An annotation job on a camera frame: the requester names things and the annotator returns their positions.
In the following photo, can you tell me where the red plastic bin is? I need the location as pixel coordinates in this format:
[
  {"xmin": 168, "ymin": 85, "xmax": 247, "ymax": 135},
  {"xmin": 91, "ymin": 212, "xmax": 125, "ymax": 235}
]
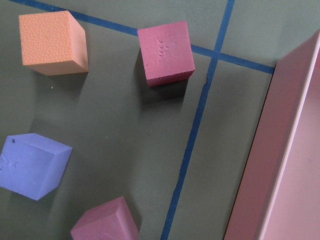
[{"xmin": 224, "ymin": 32, "xmax": 320, "ymax": 240}]

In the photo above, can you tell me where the crimson foam block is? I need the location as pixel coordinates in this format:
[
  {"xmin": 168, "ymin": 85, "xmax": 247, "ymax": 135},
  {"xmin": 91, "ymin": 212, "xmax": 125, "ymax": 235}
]
[
  {"xmin": 70, "ymin": 196, "xmax": 139, "ymax": 240},
  {"xmin": 137, "ymin": 20, "xmax": 195, "ymax": 87}
]

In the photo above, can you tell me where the far orange foam block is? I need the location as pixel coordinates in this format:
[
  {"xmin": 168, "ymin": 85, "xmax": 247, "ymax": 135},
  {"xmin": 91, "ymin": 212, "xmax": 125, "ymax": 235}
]
[{"xmin": 18, "ymin": 10, "xmax": 89, "ymax": 76}]

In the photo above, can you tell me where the far purple foam block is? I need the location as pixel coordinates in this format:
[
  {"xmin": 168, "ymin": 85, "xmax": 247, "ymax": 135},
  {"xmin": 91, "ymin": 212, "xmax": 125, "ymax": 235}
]
[{"xmin": 0, "ymin": 133, "xmax": 73, "ymax": 201}]

